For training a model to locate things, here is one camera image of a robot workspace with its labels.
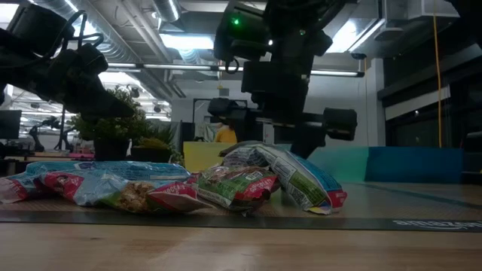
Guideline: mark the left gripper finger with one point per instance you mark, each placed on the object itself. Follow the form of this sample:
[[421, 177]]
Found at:
[[101, 107]]

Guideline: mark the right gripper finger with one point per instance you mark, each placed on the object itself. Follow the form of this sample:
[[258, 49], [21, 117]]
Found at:
[[250, 131], [307, 141]]

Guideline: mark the blue and red granola bar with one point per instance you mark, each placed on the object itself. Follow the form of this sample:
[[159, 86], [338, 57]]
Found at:
[[86, 188]]

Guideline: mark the dark green granola bar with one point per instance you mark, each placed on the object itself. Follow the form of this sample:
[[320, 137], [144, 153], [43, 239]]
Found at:
[[169, 197]]

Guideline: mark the black background robot arm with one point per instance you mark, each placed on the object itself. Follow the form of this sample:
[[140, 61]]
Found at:
[[37, 141], [61, 131]]

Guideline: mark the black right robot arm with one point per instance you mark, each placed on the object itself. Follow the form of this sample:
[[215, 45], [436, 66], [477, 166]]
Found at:
[[244, 37]]

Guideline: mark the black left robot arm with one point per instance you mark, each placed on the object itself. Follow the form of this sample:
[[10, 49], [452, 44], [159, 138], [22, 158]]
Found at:
[[30, 22]]

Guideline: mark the green and red granola bar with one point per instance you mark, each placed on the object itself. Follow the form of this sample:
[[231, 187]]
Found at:
[[233, 186]]

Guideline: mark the person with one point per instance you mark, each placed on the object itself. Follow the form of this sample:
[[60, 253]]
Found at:
[[226, 135]]

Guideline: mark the large potted green plant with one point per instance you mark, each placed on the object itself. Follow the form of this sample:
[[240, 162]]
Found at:
[[113, 150]]

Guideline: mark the teal plastic bin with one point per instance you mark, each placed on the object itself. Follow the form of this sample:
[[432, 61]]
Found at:
[[346, 165]]

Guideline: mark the yellow translucent plastic bin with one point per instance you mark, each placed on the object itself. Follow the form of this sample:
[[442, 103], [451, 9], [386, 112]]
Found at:
[[199, 156]]

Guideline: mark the small potted green plant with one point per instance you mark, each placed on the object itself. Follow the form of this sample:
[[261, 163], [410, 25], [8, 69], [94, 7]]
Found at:
[[150, 154]]

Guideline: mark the background wooden table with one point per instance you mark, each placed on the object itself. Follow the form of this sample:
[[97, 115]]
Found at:
[[45, 155]]

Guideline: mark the black background monitor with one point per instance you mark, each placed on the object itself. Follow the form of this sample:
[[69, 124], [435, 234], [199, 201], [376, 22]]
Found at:
[[9, 124]]

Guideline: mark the long ceiling light tube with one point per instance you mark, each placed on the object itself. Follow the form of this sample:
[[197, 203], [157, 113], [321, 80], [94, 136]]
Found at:
[[180, 67]]

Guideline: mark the bright ceiling light panel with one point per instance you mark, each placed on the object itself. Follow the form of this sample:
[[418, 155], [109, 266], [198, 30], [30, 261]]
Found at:
[[186, 41]]

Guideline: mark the dark blue plastic bin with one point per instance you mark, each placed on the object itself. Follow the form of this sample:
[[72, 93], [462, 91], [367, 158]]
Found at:
[[414, 163]]

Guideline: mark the wide silver ventilation duct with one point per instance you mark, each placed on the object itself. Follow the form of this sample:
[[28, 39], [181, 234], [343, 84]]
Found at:
[[113, 41]]

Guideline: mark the narrow silver ventilation duct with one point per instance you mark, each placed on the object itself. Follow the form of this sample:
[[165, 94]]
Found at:
[[165, 9]]

